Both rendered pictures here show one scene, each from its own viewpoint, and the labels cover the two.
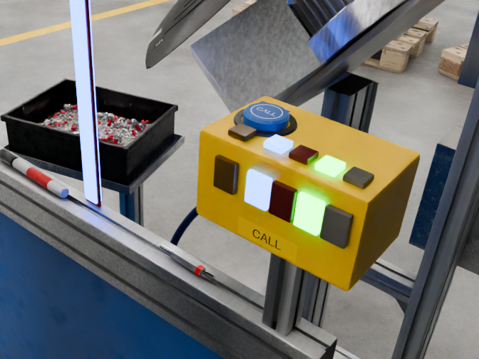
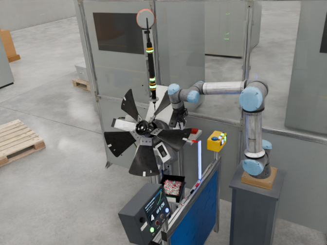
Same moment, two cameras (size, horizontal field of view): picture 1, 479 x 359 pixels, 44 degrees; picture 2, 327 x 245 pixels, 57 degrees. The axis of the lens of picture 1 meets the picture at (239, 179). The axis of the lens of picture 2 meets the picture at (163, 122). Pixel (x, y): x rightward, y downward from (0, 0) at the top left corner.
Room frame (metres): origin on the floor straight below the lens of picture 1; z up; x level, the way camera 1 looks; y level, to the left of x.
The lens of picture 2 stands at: (0.90, 1.94, 2.29)
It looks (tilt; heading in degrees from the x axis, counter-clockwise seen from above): 28 degrees down; 268
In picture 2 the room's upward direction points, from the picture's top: 4 degrees counter-clockwise
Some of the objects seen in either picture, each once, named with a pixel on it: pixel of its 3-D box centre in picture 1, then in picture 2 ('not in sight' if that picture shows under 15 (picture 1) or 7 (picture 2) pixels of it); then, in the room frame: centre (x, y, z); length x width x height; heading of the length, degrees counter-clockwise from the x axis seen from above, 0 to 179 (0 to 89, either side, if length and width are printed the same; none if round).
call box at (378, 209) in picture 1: (301, 190); (216, 141); (0.44, -0.06, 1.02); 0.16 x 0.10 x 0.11; 56
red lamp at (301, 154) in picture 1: (304, 154); not in sight; (0.41, -0.05, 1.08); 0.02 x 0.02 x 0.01; 56
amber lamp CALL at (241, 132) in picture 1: (242, 132); not in sight; (0.43, 0.00, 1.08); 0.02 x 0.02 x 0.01; 56
